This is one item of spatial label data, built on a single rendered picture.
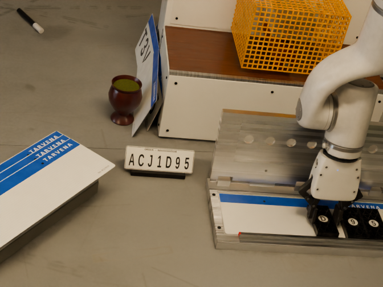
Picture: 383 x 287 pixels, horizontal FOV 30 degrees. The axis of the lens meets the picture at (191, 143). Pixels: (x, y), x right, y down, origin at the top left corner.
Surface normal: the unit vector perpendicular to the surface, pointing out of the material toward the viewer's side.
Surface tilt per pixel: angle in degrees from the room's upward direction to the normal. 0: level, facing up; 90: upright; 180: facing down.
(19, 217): 0
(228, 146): 83
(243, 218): 0
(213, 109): 90
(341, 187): 76
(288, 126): 83
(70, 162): 0
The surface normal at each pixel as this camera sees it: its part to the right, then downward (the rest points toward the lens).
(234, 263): 0.16, -0.78
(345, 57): -0.57, -0.56
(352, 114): -0.11, 0.37
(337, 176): 0.11, 0.44
